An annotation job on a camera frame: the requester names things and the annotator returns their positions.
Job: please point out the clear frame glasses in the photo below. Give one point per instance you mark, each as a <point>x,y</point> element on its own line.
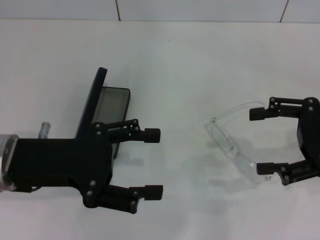
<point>246,166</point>

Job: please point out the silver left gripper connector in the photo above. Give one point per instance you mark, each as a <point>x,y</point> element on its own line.
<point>44,129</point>

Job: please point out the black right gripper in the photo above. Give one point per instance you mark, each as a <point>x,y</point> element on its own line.
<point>310,135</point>

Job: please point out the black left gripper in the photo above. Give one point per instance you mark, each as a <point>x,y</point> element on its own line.
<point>57,162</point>

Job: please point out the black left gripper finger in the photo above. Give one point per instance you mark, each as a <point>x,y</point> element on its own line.
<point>152,192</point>
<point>151,135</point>

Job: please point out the black glasses case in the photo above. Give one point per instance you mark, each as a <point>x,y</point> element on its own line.
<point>111,105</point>

